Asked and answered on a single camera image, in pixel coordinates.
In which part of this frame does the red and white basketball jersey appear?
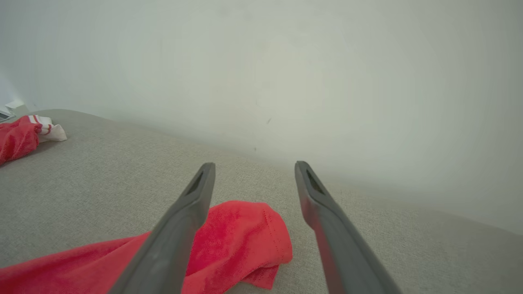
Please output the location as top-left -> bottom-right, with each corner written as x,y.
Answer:
0,115 -> 293,294

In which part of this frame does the white wall socket box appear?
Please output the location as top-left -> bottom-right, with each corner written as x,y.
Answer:
4,99 -> 26,117

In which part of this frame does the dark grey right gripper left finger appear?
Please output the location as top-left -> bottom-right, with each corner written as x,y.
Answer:
108,162 -> 216,294

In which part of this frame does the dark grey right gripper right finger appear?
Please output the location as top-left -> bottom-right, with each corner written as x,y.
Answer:
295,160 -> 403,294

